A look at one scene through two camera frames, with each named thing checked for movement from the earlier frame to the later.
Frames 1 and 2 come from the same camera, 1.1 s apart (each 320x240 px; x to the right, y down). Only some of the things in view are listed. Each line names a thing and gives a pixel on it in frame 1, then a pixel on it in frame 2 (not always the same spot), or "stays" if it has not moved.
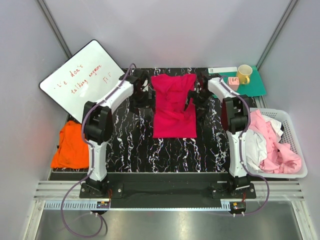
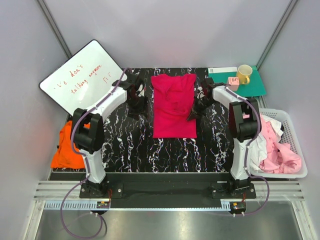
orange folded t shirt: (72, 150) stays
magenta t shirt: (171, 118) stays
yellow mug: (244, 71) stays
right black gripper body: (200, 99) -> (200, 105)
